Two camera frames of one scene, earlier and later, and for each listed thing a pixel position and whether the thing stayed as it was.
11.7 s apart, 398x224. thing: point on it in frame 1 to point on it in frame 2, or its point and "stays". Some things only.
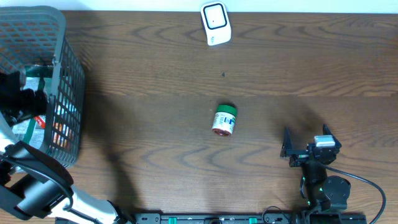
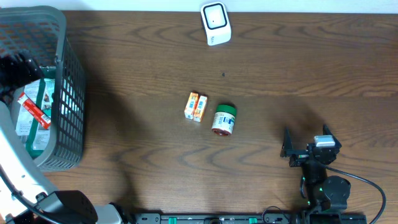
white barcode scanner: (216, 22) stays
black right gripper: (300, 157) stays
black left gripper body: (19, 106) to (12, 74)
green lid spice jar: (224, 119) stays
